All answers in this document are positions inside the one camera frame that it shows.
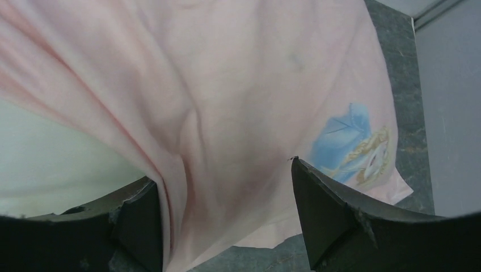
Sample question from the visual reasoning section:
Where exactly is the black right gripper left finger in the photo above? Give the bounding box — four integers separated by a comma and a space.
1, 177, 163, 271

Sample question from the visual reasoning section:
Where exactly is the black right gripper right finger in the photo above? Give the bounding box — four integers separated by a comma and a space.
291, 157, 480, 271

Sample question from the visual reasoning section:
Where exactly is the blue and pink printed pillowcase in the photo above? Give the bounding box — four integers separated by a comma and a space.
1, 1, 412, 271

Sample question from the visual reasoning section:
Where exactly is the white pillow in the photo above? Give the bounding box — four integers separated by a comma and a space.
1, 101, 144, 217

